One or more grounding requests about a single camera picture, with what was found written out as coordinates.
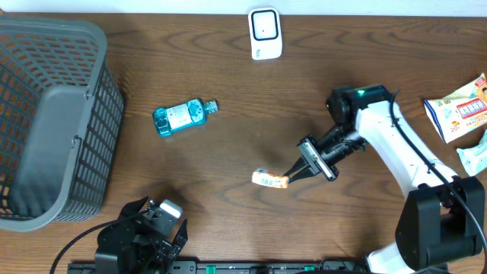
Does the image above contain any small orange box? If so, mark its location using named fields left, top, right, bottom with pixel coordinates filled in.
left=251, top=168, right=289, bottom=189

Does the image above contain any grey plastic basket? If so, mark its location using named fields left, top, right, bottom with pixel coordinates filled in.
left=1, top=16, right=124, bottom=232

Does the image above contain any white barcode scanner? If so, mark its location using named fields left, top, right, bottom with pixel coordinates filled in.
left=247, top=7, right=283, bottom=61

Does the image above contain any orange snack bag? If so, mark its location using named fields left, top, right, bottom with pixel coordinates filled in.
left=423, top=73, right=486, bottom=144

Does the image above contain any black left camera cable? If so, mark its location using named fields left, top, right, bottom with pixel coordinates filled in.
left=48, top=218, right=126, bottom=274

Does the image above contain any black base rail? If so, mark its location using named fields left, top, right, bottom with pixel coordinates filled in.
left=67, top=260, right=450, bottom=274

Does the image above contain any teal mouthwash bottle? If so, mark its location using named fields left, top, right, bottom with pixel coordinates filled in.
left=152, top=98, right=219, bottom=137

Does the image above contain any black right camera cable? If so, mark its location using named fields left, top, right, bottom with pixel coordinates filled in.
left=388, top=89, right=487, bottom=252

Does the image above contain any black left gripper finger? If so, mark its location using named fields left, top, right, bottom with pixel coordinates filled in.
left=169, top=219, right=189, bottom=259
left=118, top=196, right=148, bottom=221

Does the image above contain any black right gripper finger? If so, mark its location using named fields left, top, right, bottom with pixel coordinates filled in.
left=288, top=167, right=321, bottom=183
left=284, top=158, right=309, bottom=178

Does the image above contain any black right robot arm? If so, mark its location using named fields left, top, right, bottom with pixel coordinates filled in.
left=285, top=84, right=486, bottom=273

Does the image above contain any teal wet wipes pack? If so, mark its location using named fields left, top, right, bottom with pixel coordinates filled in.
left=457, top=132, right=486, bottom=177

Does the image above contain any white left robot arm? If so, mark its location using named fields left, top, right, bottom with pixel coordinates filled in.
left=95, top=197, right=188, bottom=273

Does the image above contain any black camera cable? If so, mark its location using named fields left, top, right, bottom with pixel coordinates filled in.
left=388, top=89, right=487, bottom=252
left=48, top=218, right=126, bottom=274

